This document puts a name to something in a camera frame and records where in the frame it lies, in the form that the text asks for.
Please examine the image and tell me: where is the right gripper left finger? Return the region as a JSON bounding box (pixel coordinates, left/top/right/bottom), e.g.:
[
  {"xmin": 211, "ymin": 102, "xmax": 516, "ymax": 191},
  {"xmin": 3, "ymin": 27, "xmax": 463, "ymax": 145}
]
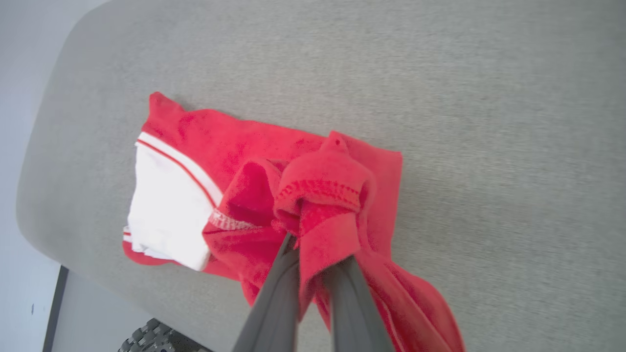
[{"xmin": 232, "ymin": 234, "xmax": 300, "ymax": 352}]

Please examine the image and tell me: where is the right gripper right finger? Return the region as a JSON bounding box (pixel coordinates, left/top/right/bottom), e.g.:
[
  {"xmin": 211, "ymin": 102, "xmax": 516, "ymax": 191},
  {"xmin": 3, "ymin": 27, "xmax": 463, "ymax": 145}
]
[{"xmin": 323, "ymin": 257, "xmax": 394, "ymax": 352}]

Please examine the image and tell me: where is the red garment with white sleeves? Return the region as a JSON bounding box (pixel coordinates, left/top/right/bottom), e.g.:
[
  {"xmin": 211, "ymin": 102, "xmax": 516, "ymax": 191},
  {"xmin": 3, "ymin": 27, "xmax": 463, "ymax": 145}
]
[{"xmin": 122, "ymin": 91, "xmax": 465, "ymax": 352}]

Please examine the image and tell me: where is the black knobbly robot wheel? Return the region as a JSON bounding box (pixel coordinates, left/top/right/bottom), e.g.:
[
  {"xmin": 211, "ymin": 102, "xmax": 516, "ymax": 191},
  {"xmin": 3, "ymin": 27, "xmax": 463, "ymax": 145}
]
[{"xmin": 117, "ymin": 318, "xmax": 213, "ymax": 352}]

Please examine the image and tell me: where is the black skirting strip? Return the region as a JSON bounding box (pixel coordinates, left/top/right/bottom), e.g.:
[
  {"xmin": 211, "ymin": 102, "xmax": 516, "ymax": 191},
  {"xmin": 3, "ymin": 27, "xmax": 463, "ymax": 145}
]
[{"xmin": 43, "ymin": 265, "xmax": 70, "ymax": 352}]

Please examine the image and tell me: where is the grey fabric sofa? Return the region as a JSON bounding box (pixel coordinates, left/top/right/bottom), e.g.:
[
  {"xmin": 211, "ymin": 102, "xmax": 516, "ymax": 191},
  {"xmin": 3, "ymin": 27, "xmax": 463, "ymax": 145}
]
[{"xmin": 16, "ymin": 0, "xmax": 626, "ymax": 352}]

